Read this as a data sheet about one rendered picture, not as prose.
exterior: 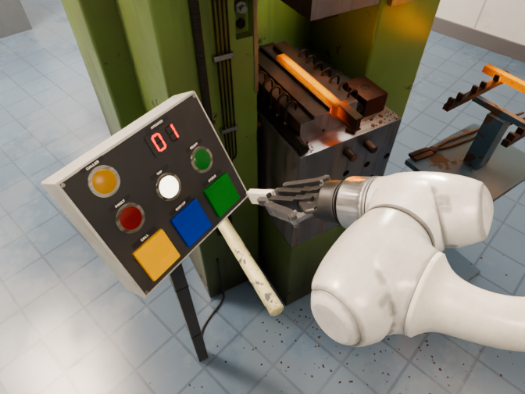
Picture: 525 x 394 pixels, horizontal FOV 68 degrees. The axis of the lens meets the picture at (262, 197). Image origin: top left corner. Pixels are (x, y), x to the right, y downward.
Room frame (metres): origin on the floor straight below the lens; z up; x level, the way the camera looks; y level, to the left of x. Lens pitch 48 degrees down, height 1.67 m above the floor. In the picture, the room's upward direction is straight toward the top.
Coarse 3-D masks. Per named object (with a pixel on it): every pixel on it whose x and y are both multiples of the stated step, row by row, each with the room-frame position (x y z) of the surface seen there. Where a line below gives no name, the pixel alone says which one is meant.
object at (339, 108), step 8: (280, 56) 1.21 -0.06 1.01; (288, 56) 1.21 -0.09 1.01; (288, 64) 1.16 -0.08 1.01; (296, 64) 1.16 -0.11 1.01; (296, 72) 1.12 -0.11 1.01; (304, 72) 1.12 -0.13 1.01; (304, 80) 1.08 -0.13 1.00; (312, 80) 1.07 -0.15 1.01; (312, 88) 1.03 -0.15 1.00; (320, 88) 1.02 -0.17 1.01; (320, 96) 1.00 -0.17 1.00; (328, 96) 0.98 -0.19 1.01; (336, 104) 0.94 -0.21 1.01; (344, 104) 0.93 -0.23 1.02; (336, 112) 0.93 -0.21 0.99; (344, 112) 0.91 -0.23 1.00; (352, 112) 0.89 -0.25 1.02; (344, 120) 0.90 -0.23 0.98; (352, 120) 0.88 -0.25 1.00; (360, 120) 0.87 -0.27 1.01; (352, 128) 0.87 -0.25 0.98; (360, 128) 0.87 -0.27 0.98
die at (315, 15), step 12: (288, 0) 0.97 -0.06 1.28; (300, 0) 0.93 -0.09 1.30; (312, 0) 0.89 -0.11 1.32; (324, 0) 0.90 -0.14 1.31; (336, 0) 0.92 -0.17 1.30; (348, 0) 0.94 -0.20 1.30; (360, 0) 0.95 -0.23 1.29; (372, 0) 0.97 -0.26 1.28; (300, 12) 0.92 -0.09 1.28; (312, 12) 0.89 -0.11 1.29; (324, 12) 0.91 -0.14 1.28; (336, 12) 0.92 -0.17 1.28
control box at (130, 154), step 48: (192, 96) 0.71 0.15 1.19; (144, 144) 0.58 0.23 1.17; (192, 144) 0.64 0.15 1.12; (48, 192) 0.48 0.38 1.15; (96, 192) 0.47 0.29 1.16; (144, 192) 0.51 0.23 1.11; (192, 192) 0.56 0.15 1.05; (240, 192) 0.63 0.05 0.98; (96, 240) 0.41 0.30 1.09; (144, 240) 0.44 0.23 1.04; (144, 288) 0.38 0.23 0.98
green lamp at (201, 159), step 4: (196, 152) 0.63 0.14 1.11; (200, 152) 0.63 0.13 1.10; (204, 152) 0.64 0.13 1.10; (208, 152) 0.64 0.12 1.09; (196, 156) 0.62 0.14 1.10; (200, 156) 0.62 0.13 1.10; (204, 156) 0.63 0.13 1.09; (208, 156) 0.64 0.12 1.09; (196, 160) 0.61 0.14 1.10; (200, 160) 0.62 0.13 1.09; (204, 160) 0.62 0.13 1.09; (208, 160) 0.63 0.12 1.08; (196, 164) 0.61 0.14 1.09; (200, 164) 0.61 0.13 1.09; (204, 164) 0.62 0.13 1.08; (208, 164) 0.62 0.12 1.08; (200, 168) 0.61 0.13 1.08; (204, 168) 0.61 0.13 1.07
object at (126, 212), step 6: (126, 210) 0.47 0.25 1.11; (132, 210) 0.47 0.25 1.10; (138, 210) 0.48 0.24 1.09; (120, 216) 0.46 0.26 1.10; (126, 216) 0.46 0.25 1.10; (132, 216) 0.46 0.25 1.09; (138, 216) 0.47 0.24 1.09; (120, 222) 0.45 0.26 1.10; (126, 222) 0.45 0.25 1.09; (132, 222) 0.46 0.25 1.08; (138, 222) 0.46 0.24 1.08; (126, 228) 0.44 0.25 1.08; (132, 228) 0.45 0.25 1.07
